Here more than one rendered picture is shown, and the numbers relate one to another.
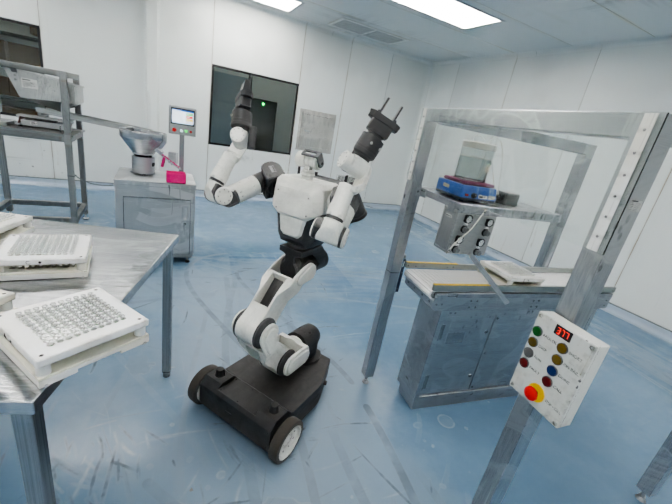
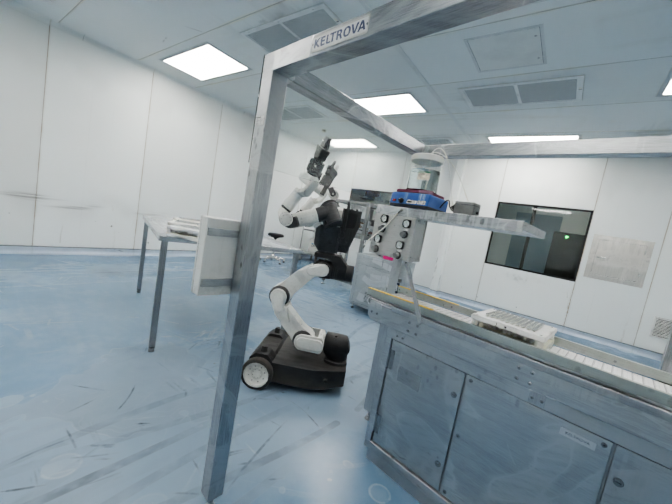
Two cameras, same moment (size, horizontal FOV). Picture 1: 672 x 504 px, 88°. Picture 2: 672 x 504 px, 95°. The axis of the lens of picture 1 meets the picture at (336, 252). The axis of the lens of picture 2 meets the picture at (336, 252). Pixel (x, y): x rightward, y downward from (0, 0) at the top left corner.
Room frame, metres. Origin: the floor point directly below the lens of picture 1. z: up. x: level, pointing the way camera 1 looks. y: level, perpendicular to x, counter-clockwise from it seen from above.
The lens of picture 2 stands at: (0.75, -1.76, 1.13)
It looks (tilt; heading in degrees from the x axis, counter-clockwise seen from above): 6 degrees down; 65
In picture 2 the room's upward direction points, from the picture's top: 10 degrees clockwise
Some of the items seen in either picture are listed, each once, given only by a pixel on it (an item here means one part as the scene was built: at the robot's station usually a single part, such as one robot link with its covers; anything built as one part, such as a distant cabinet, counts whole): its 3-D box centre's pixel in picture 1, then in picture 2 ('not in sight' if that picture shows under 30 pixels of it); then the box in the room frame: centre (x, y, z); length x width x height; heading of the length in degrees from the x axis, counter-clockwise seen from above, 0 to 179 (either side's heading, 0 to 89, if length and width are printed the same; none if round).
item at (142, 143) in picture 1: (151, 153); not in sight; (3.16, 1.80, 0.95); 0.49 x 0.36 x 0.37; 119
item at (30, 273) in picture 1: (48, 261); not in sight; (1.10, 1.00, 0.84); 0.24 x 0.24 x 0.02; 32
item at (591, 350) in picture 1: (555, 367); (223, 256); (0.85, -0.66, 0.94); 0.17 x 0.06 x 0.26; 22
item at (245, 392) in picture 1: (278, 370); (304, 350); (1.54, 0.19, 0.19); 0.64 x 0.52 x 0.33; 152
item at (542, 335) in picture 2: (511, 270); (514, 323); (1.90, -1.00, 0.87); 0.25 x 0.24 x 0.02; 22
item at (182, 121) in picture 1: (182, 142); not in sight; (3.36, 1.62, 1.07); 0.23 x 0.10 x 0.62; 119
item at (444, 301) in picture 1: (512, 289); (524, 359); (1.93, -1.06, 0.75); 1.30 x 0.29 x 0.10; 112
